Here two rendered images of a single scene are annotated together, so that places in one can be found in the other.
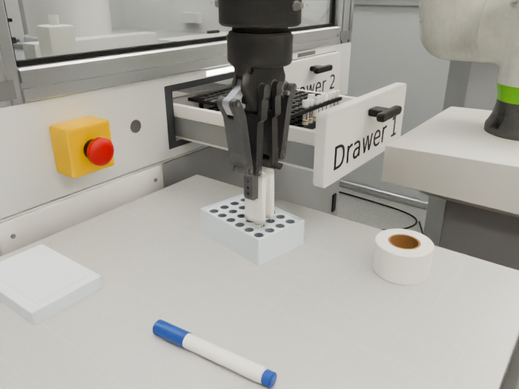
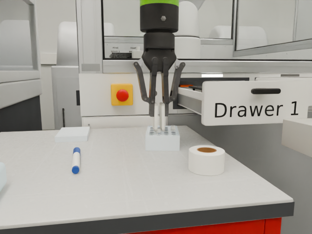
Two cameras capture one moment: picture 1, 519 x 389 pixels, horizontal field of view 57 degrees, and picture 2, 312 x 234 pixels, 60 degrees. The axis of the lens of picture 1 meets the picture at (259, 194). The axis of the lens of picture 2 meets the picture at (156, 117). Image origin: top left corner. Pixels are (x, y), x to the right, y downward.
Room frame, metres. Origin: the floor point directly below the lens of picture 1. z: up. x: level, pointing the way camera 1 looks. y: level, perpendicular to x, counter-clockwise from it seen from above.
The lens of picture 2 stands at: (0.07, -0.45, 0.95)
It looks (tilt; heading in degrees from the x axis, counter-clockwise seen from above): 10 degrees down; 43
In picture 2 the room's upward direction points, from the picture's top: straight up
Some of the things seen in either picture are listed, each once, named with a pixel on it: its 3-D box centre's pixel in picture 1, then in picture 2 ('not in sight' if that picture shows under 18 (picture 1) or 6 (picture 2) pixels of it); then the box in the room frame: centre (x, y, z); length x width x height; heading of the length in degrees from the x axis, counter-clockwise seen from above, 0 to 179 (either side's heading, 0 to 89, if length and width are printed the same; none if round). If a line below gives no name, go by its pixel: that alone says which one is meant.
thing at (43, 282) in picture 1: (38, 279); (74, 133); (0.47, 0.26, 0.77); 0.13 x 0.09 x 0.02; 53
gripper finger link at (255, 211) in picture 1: (255, 197); (155, 116); (0.56, 0.01, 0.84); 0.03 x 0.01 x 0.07; 54
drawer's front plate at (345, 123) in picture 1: (364, 129); (256, 102); (0.75, -0.17, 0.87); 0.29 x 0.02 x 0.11; 143
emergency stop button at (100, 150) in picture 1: (98, 150); (122, 95); (0.63, 0.23, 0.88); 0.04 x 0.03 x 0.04; 143
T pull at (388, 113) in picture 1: (381, 112); (263, 90); (0.73, -0.19, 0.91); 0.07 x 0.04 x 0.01; 143
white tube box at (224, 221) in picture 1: (251, 226); (162, 137); (0.59, 0.01, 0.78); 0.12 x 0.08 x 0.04; 42
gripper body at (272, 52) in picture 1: (259, 70); (159, 52); (0.56, 0.00, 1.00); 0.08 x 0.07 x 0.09; 144
